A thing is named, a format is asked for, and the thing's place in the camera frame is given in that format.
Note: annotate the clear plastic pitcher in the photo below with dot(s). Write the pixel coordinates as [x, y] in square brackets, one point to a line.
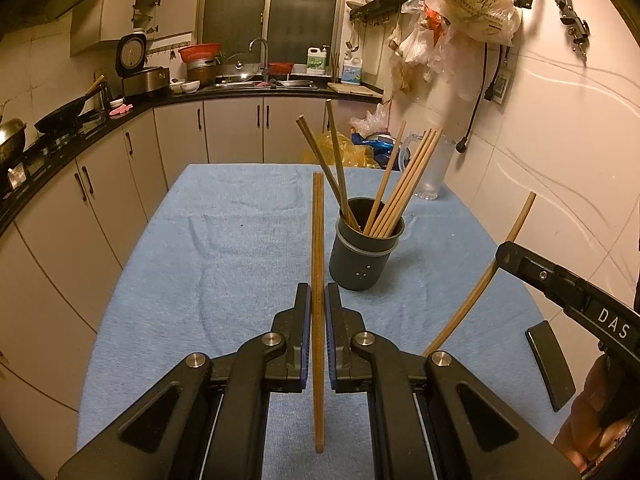
[435, 170]

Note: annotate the black wok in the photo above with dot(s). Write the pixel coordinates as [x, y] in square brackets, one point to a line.
[60, 117]

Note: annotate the white jug green label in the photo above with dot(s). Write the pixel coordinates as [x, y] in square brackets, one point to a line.
[317, 62]

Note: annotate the dark wooden chopstick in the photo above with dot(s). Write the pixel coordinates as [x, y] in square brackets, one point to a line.
[318, 220]

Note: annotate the black kitchen countertop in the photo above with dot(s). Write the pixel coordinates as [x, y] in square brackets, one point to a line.
[165, 100]

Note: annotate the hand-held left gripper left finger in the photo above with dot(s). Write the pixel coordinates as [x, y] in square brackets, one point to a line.
[306, 340]

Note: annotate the yellow plastic bag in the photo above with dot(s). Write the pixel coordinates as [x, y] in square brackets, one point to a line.
[360, 157]

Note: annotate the brown cooking pot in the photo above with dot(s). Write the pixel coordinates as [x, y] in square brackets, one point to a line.
[200, 75]

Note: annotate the blue printed bag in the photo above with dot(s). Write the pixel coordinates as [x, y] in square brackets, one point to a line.
[377, 142]

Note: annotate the wall power socket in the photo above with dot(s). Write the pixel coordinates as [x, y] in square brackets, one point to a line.
[502, 87]

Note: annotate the glass pot lid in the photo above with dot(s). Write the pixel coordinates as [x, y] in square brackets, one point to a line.
[240, 67]

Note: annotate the white crumpled plastic bag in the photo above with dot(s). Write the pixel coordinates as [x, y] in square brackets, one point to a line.
[370, 120]

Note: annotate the bunch of wooden chopsticks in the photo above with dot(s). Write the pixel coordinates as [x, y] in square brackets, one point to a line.
[407, 185]

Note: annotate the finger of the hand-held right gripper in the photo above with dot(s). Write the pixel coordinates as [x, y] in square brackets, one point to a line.
[550, 365]
[540, 275]

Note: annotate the red plastic basin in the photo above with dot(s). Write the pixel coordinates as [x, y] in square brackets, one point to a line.
[200, 53]

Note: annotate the white ceramic bowl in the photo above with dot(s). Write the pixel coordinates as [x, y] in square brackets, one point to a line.
[191, 87]
[175, 86]

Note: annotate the open grey wall cabinet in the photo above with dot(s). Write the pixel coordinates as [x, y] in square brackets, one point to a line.
[100, 25]

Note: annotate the beige lower cabinets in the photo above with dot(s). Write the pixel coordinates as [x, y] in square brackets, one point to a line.
[230, 130]

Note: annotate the light wooden chopstick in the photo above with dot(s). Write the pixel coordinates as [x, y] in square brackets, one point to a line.
[521, 217]

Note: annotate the person's right hand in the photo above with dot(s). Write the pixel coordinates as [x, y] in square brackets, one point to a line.
[585, 430]

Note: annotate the steel kitchen sink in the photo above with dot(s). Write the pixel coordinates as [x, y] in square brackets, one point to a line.
[240, 83]

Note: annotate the dark grey chopstick cup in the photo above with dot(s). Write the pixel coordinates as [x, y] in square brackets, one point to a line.
[360, 260]

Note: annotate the gas stove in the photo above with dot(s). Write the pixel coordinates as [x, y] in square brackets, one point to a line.
[55, 142]

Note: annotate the hanging metal ladle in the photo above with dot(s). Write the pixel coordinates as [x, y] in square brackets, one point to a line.
[354, 42]

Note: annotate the blue table cloth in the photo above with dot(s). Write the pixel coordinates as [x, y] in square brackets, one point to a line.
[225, 240]

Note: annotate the small red bowl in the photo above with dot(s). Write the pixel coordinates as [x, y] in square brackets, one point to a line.
[280, 68]

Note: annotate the hanging bag of noodles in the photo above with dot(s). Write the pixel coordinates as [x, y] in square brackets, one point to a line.
[480, 5]

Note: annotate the pink cloth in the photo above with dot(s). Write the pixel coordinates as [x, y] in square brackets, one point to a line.
[121, 110]

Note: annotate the kitchen window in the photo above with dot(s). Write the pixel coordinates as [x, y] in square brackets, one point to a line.
[235, 10]

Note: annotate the metal faucet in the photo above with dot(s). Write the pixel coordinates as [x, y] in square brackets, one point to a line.
[265, 60]

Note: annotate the clear hanging plastic bag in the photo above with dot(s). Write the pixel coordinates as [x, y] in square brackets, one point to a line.
[460, 65]

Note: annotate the white jug blue label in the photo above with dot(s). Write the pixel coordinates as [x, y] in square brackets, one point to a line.
[351, 72]

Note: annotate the rice cooker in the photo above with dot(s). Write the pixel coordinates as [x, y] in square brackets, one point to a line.
[145, 80]

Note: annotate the white hanging plastic bag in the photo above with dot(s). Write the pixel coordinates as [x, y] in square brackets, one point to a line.
[415, 40]

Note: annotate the hanging bag of dried food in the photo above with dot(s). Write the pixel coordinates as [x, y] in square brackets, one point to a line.
[402, 77]

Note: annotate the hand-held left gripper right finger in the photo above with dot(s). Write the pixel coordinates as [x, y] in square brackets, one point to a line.
[328, 340]

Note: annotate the metal pot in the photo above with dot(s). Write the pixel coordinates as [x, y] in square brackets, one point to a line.
[12, 140]

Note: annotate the orange hanging plastic bag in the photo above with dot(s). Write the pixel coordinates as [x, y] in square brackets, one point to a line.
[432, 22]

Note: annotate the wooden cutting board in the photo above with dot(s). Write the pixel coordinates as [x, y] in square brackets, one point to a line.
[352, 88]

